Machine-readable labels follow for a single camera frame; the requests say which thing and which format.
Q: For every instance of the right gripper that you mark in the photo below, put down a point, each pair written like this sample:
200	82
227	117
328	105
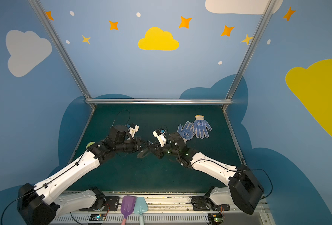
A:
156	150

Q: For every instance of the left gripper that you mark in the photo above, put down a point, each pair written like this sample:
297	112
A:
138	143

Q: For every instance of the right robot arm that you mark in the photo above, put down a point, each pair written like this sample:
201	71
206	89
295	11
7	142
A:
242	186

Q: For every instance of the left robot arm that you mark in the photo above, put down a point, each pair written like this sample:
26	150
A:
41	203

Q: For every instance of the left blue dotted glove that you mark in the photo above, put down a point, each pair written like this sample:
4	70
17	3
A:
186	131

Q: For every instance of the blue dotted glove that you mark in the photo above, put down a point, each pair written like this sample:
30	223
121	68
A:
201	127
186	131

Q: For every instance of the right blue dotted glove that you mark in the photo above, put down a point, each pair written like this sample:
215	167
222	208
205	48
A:
201	127

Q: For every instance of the teal toy shovel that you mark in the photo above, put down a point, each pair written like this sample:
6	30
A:
140	208

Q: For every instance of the purple toy shovel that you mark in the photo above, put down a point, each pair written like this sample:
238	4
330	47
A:
127	207

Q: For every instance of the left controller board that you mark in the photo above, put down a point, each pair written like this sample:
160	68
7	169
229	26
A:
97	217

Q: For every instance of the controller board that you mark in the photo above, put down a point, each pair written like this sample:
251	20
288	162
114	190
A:
215	219
97	217

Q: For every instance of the right controller board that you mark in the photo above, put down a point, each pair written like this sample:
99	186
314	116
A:
215	219

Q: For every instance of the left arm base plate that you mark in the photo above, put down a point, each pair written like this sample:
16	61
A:
106	204

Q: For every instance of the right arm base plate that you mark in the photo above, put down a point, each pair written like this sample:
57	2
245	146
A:
201	203

